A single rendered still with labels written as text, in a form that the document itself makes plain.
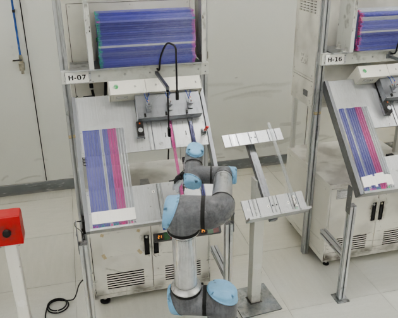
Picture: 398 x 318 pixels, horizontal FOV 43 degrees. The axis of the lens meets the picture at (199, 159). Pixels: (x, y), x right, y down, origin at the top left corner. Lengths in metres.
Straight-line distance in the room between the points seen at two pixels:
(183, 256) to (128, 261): 1.19
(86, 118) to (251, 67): 2.15
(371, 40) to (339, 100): 0.38
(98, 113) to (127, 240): 0.74
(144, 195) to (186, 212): 0.87
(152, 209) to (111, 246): 0.48
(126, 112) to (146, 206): 0.51
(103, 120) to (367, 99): 1.54
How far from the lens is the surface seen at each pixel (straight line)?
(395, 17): 3.16
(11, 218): 2.57
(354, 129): 2.99
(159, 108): 2.62
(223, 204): 1.69
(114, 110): 2.67
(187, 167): 2.07
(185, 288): 1.90
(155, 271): 3.03
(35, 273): 3.52
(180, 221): 1.68
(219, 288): 1.95
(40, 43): 4.15
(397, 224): 3.54
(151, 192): 2.52
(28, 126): 4.32
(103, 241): 2.87
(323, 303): 3.17
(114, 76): 2.68
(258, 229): 2.81
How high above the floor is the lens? 1.99
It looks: 24 degrees down
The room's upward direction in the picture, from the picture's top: 1 degrees counter-clockwise
